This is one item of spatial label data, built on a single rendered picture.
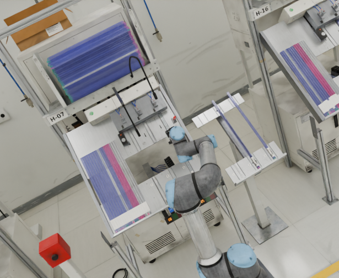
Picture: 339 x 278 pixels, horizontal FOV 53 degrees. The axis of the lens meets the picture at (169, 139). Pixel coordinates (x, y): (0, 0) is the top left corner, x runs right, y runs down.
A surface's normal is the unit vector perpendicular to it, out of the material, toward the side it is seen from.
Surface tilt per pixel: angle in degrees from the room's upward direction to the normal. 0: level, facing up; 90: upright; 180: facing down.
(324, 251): 0
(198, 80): 90
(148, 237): 90
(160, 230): 90
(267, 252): 0
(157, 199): 45
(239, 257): 7
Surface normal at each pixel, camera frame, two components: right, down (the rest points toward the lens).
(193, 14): 0.30, 0.42
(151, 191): -0.05, -0.25
